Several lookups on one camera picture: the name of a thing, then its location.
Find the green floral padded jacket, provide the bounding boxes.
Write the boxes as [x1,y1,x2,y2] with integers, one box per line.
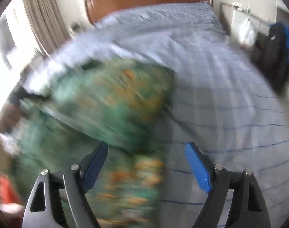
[9,58,175,227]

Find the black and blue hanging clothes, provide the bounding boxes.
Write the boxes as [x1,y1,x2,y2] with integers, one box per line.
[251,22,289,95]

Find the white bedside cabinet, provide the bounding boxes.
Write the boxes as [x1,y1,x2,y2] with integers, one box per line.
[220,2,270,38]

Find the beige window curtain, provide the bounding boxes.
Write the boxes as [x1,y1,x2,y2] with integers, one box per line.
[23,0,70,56]

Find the blue checked bed duvet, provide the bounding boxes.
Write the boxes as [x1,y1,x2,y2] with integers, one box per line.
[25,3,289,227]

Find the orange knitted garment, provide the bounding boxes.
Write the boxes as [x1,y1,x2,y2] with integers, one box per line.
[0,174,22,204]

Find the white plastic bag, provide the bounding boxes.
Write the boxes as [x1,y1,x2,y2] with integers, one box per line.
[238,18,258,51]

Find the small white desk fan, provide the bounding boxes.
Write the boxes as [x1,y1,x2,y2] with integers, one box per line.
[68,22,83,38]

